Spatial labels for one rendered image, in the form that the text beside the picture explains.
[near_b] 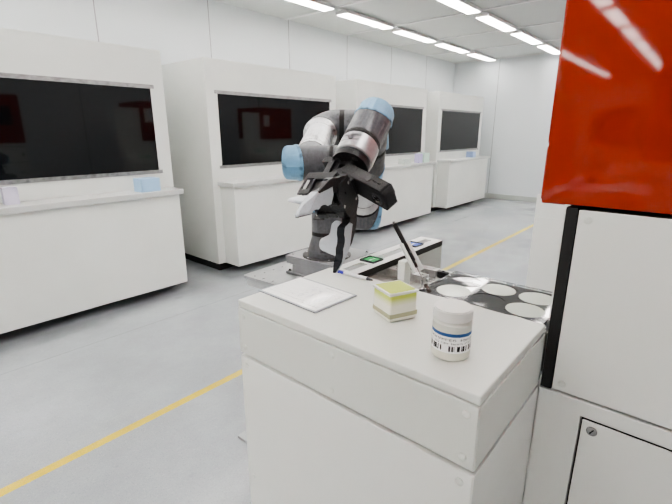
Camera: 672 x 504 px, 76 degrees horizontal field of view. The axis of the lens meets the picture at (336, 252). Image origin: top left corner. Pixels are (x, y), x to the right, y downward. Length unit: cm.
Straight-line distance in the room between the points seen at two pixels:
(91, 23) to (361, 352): 442
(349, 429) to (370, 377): 15
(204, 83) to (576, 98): 367
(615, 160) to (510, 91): 873
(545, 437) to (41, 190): 341
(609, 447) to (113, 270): 334
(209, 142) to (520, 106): 675
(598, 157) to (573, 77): 16
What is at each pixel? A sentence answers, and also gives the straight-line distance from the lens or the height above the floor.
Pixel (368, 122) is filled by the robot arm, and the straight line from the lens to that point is 83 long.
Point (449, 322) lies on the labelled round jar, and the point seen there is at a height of 104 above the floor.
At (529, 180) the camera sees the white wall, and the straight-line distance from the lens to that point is 949.
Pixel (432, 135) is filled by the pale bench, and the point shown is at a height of 130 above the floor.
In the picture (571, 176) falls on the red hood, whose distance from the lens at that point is 96.
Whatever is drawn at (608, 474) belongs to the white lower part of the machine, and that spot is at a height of 67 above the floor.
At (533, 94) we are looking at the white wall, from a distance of 950.
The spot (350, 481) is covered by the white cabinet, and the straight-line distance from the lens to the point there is 104.
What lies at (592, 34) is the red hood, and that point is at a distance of 97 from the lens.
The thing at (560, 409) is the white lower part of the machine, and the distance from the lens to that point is 111.
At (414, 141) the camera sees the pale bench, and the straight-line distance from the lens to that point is 700.
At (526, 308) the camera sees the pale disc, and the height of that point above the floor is 90.
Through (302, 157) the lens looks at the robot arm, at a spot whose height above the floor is 131.
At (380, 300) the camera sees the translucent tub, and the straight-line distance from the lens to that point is 96.
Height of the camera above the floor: 136
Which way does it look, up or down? 16 degrees down
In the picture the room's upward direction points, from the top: straight up
